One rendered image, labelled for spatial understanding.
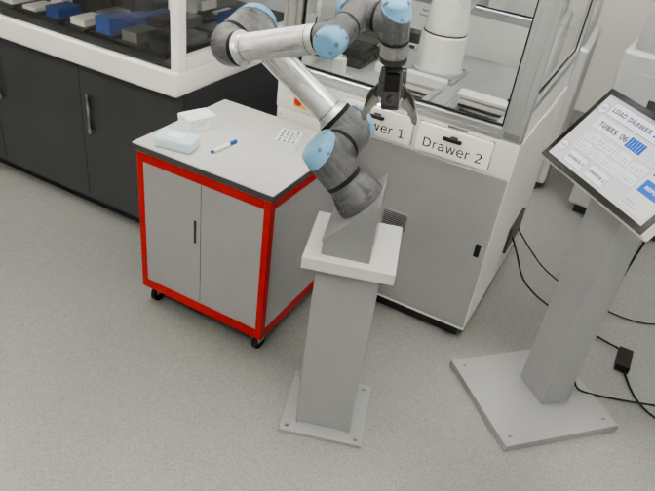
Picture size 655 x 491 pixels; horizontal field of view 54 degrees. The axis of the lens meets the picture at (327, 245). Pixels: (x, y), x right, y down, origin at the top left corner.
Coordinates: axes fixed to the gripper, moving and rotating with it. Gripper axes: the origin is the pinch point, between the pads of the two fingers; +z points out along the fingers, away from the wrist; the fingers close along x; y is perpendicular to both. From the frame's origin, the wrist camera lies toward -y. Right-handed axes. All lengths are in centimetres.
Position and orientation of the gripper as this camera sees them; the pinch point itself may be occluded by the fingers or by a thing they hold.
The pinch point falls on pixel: (388, 124)
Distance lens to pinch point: 185.6
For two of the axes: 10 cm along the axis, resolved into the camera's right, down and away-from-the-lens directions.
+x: -9.8, -1.3, 1.5
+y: 2.0, -7.1, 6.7
